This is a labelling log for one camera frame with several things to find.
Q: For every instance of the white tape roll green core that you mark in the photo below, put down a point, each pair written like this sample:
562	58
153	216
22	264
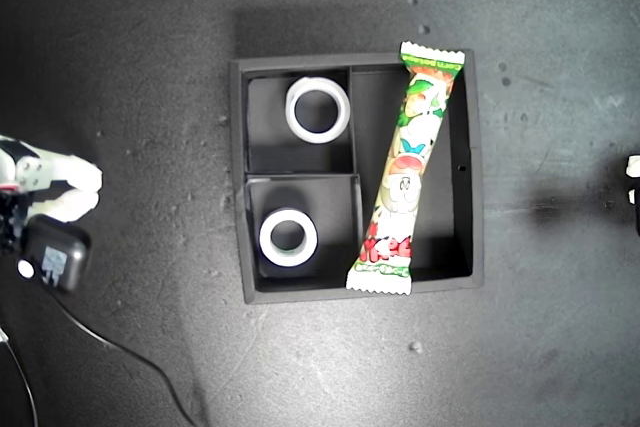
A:
265	242

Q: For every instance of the snack bar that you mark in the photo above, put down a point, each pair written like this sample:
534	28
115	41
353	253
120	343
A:
400	197

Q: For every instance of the plain white tape roll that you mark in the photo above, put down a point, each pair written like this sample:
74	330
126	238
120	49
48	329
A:
291	117

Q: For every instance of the black tray with wells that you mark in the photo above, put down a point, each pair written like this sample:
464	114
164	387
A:
435	172

